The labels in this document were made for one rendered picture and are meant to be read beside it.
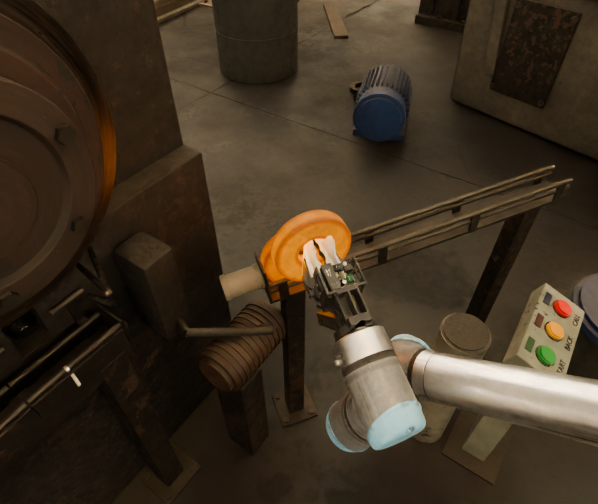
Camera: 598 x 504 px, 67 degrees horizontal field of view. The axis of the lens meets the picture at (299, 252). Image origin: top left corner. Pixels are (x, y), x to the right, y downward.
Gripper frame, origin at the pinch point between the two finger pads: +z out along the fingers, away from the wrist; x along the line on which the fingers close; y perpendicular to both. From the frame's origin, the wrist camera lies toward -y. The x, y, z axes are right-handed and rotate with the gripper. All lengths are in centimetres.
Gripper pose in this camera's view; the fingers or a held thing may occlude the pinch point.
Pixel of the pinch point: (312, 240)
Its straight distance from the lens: 84.1
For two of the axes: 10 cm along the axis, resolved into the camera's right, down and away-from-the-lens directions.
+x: -9.4, 2.6, -2.4
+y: 0.8, -4.9, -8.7
